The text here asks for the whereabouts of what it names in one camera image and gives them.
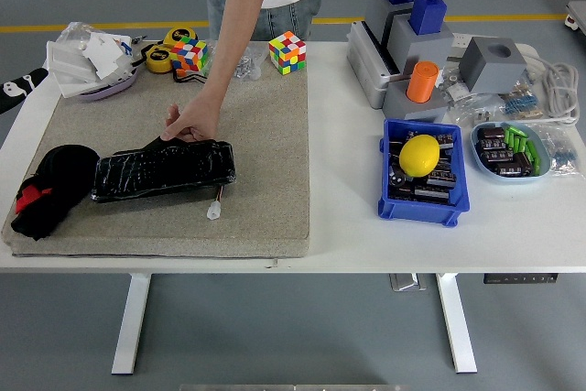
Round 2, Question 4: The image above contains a low grey block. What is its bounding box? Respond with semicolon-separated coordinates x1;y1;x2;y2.
382;81;450;124

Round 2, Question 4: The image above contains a grey block with round hole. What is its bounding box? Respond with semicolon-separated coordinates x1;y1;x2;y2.
458;36;527;94

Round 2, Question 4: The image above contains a black rag with red tag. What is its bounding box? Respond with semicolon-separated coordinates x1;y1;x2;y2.
9;143;101;242

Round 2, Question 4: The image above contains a white folded card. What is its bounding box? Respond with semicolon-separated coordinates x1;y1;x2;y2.
83;32;134;81

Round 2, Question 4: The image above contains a light blue dish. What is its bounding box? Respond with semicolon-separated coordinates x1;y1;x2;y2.
470;120;553;186

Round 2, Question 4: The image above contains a grey junction box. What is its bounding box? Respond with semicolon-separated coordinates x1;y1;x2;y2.
346;20;404;111

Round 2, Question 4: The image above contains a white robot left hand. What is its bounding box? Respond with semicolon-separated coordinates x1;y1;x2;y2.
0;67;49;115

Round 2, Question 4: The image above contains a yellow lemon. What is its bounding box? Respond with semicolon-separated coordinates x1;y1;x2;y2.
398;134;441;178

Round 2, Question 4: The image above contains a white table leg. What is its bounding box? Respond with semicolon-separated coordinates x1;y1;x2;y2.
111;273;152;376
434;273;479;375

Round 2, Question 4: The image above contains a person's hand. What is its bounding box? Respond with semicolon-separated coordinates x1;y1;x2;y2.
159;92;224;145

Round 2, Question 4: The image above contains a black strap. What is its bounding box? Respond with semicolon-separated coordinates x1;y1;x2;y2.
172;69;206;86

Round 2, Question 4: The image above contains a metal bracket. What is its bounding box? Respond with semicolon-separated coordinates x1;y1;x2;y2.
389;274;428;292

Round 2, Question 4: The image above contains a purple tray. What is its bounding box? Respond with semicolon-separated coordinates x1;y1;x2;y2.
61;65;139;103

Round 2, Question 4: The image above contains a white power cable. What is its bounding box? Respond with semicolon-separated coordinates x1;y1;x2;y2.
521;54;581;125

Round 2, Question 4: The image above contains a white connector with wires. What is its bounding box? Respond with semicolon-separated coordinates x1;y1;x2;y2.
206;184;225;222

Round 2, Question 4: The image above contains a clear plastic bag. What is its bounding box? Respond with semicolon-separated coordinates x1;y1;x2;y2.
55;21;115;45

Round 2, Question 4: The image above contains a clear bag with white plug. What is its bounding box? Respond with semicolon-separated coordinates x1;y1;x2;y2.
446;91;507;129

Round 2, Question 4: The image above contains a white flat box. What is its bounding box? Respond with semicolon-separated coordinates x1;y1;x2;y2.
45;38;100;85

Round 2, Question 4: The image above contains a small clear parts bag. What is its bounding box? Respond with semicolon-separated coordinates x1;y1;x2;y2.
437;68;472;102

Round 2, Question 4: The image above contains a blue plastic bin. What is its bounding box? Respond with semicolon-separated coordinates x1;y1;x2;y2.
377;118;472;228

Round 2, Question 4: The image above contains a colourful puzzle cube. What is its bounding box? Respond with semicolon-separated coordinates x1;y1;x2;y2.
267;30;308;76
170;36;211;76

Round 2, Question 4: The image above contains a grey-brown mat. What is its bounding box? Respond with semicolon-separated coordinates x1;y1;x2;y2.
1;40;312;259

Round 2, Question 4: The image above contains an orange cylinder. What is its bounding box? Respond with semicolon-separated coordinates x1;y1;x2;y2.
406;60;440;103

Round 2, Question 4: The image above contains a clear bag of screws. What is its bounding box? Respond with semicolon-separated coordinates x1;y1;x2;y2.
228;41;269;81

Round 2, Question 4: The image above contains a yellow tape measure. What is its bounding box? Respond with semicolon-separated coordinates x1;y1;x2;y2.
145;45;174;74
163;27;199;51

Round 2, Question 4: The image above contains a black desk control panel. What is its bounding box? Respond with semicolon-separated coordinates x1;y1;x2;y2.
483;274;560;285

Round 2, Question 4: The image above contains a bag of blue resistors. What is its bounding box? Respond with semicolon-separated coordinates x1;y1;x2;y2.
534;125;585;179
502;87;547;120

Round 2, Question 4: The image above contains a tall grey block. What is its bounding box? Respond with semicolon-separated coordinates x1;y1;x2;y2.
364;0;416;44

